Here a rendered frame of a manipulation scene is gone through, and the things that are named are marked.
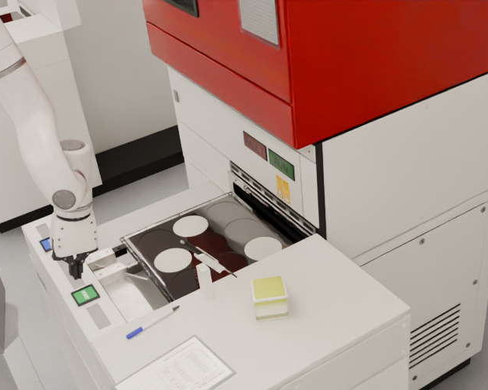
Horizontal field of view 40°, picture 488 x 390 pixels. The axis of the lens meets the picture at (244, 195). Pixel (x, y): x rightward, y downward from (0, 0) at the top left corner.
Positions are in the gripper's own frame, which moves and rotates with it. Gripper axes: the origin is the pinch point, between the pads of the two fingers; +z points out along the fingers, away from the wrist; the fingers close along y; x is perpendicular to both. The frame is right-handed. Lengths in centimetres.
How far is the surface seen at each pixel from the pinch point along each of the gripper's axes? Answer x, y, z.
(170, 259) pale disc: -6.8, -28.0, 8.9
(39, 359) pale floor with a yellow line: -92, -12, 104
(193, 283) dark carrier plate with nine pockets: 5.5, -28.3, 8.9
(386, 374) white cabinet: 50, -55, 13
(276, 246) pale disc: 6, -53, 4
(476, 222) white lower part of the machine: 16, -122, 7
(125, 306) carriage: 0.5, -12.0, 14.4
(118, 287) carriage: -7.5, -13.5, 14.1
